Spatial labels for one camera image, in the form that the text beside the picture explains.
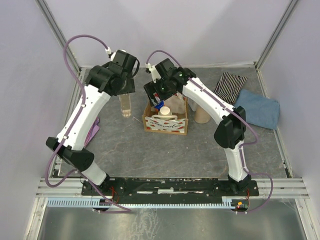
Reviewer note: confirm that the clear yellow liquid bottle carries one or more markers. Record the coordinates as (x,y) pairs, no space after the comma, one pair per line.
(125,105)

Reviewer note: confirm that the beige pump bottle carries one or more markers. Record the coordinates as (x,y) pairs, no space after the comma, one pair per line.
(201,116)

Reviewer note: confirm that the orange bottle blue pump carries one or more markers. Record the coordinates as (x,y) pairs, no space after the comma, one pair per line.
(159,106)

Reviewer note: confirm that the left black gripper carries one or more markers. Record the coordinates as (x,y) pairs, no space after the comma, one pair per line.
(130,87)

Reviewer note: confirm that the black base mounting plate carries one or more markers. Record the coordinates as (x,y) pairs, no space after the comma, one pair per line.
(133,190)

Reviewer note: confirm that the striped cloth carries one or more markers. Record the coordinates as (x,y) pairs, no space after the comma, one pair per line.
(229,87)

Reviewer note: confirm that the pink printed cloth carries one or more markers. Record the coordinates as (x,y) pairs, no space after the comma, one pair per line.
(93,131)

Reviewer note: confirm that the blue towel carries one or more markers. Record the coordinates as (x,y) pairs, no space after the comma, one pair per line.
(260,111)

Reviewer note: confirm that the green bottle cream cap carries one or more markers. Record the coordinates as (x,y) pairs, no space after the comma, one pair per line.
(165,111)

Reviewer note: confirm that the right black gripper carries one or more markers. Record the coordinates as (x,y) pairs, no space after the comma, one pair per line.
(152,87)

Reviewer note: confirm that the white bottle black cap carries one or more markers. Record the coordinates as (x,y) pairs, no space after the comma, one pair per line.
(192,104)

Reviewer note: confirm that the aluminium frame post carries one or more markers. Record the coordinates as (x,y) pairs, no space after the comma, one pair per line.
(289,10)
(49,17)

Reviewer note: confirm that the aluminium front rail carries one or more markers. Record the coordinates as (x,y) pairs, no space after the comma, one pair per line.
(282,188)

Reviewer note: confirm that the watermelon print canvas bag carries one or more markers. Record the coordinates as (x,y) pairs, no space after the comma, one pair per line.
(171,123)

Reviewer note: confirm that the left aluminium frame post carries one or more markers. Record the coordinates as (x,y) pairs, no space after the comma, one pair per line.
(49,17)

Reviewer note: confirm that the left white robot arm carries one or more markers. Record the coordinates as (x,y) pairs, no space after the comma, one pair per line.
(69,143)

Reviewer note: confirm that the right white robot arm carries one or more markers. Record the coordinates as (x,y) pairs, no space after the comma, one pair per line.
(231,124)

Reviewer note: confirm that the right aluminium frame post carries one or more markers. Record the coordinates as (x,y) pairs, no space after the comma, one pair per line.
(289,10)

